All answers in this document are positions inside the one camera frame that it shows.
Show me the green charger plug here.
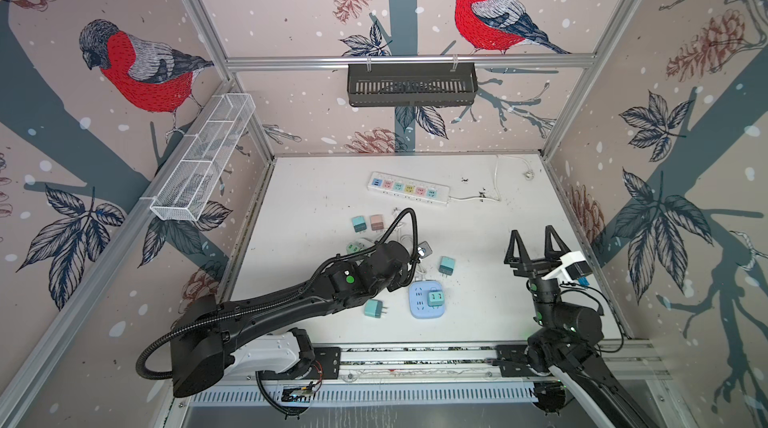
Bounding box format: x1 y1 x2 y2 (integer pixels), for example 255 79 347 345
346 242 364 254

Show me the blue square socket cube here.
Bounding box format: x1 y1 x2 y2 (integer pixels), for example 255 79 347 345
408 280 446 319

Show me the teal charger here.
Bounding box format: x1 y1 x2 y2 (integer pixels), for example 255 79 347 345
351 216 367 233
438 256 456 276
427 290 445 308
364 299 387 319

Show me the long white power strip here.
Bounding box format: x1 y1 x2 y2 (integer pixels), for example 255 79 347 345
366 172 450 205

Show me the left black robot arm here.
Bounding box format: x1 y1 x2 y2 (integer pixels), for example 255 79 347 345
135 241 420 398

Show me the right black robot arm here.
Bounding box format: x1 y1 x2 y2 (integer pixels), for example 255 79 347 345
493 225 657 427

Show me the pink charger plug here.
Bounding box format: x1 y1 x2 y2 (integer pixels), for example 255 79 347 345
369 214 385 232

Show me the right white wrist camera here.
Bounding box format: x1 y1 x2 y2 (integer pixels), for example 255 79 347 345
543 251 592 285

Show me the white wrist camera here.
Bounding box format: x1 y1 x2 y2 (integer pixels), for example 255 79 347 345
543 251 592 285
417 241 433 260

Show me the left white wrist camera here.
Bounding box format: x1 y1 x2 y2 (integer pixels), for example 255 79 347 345
417 241 433 260

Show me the white power strip cable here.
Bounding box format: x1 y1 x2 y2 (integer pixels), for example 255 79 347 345
448 154 529 204

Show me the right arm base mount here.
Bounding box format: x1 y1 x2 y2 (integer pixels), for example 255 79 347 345
492 344 538 378

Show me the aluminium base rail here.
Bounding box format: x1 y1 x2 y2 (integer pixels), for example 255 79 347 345
179 340 667 387

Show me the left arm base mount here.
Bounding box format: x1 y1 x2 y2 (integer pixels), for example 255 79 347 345
280 347 341 381

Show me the black wall basket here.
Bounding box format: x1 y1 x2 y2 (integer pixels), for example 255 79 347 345
347 63 478 108

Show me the white wire mesh basket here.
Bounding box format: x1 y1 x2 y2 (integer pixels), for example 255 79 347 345
150 93 255 222

